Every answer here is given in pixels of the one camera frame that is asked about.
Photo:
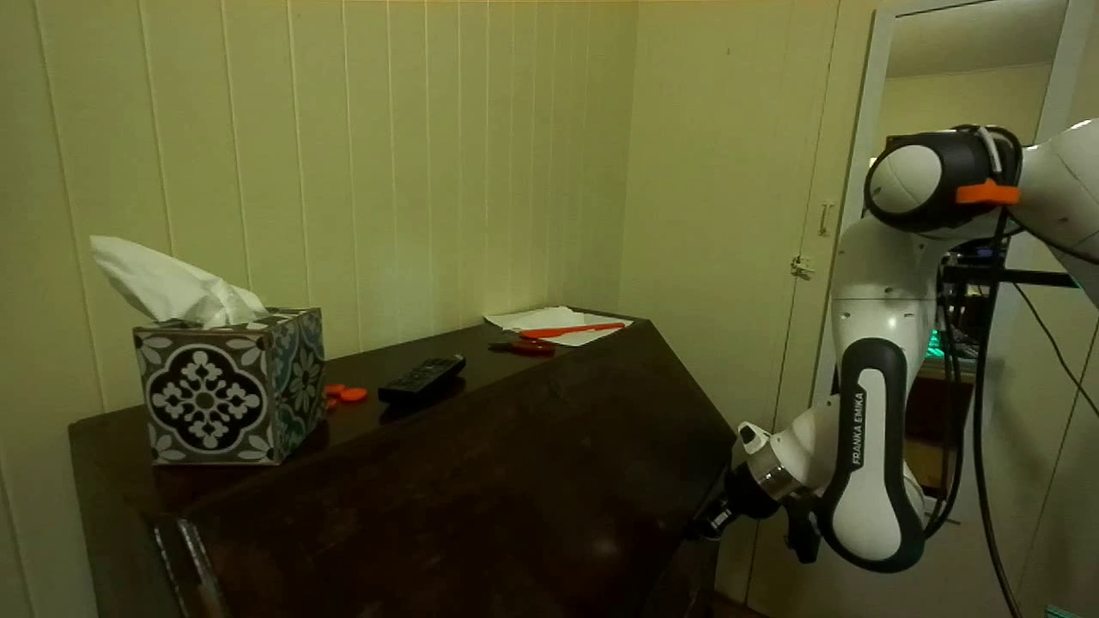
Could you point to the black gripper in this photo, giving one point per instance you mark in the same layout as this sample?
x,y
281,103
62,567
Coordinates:
x,y
748,491

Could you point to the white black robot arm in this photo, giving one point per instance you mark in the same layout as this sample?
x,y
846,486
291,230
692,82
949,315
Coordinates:
x,y
882,346

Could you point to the orange pen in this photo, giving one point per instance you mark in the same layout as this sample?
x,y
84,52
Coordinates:
x,y
572,331

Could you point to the red scissors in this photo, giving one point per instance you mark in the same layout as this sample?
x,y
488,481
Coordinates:
x,y
522,346

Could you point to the small metal door latch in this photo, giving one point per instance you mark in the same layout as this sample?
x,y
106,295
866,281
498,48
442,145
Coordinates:
x,y
801,268

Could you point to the dark wooden slant-front dresser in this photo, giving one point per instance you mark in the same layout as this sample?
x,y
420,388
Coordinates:
x,y
457,491

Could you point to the white paper sheet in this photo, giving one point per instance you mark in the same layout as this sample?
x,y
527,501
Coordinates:
x,y
537,316

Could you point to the black remote control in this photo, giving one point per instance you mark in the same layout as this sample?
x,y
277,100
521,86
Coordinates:
x,y
420,379

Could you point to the small orange object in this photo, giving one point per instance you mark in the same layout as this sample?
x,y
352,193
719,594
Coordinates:
x,y
346,395

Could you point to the black metal bar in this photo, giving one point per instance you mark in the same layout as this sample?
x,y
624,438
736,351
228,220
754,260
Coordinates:
x,y
1036,275

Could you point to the patterned tissue box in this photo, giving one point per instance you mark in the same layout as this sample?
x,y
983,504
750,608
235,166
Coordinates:
x,y
219,395

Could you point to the white tissue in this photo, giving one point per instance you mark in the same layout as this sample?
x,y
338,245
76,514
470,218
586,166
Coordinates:
x,y
174,286

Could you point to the white door frame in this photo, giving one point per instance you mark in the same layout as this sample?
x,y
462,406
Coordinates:
x,y
859,139

